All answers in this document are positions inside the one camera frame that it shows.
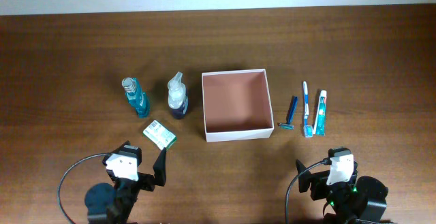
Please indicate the blue white toothbrush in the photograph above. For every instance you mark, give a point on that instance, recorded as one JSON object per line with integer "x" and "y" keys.
{"x": 307, "y": 128}

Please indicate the blue disposable razor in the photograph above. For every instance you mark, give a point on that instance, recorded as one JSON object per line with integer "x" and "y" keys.
{"x": 288, "y": 124}

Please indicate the teal white toothpaste tube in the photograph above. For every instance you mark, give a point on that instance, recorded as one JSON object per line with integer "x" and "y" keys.
{"x": 320, "y": 119}

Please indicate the clear spray bottle dark liquid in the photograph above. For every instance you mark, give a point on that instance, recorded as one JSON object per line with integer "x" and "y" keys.
{"x": 177, "y": 96}

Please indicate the teal mouthwash bottle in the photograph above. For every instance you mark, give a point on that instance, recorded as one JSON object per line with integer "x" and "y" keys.
{"x": 136, "y": 97}

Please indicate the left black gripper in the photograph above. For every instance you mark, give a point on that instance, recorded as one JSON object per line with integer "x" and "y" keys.
{"x": 144, "y": 180}

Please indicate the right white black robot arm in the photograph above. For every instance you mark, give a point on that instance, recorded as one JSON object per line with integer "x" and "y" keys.
{"x": 359, "y": 200}

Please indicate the green white soap box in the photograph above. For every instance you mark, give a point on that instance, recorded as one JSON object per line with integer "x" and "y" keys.
{"x": 159, "y": 135}

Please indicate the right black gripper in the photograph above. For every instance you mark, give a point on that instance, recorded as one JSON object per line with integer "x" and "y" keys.
{"x": 317, "y": 182}

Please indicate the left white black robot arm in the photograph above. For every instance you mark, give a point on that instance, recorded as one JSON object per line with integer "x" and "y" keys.
{"x": 108, "y": 203}

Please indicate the white square cardboard box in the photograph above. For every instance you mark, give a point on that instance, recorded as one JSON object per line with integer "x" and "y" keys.
{"x": 236, "y": 105}

